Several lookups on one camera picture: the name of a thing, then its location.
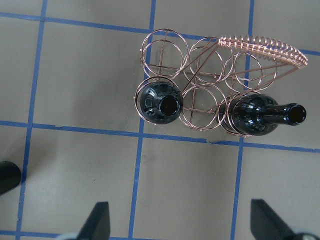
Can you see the dark wine bottle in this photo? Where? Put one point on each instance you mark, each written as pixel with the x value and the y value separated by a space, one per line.
pixel 260 114
pixel 10 176
pixel 161 102

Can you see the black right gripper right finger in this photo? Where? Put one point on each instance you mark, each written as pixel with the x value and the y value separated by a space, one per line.
pixel 266 224

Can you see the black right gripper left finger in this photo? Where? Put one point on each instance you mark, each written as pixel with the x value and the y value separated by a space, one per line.
pixel 97 225

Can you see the copper wire bottle basket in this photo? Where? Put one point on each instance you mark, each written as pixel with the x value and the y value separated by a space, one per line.
pixel 214 73

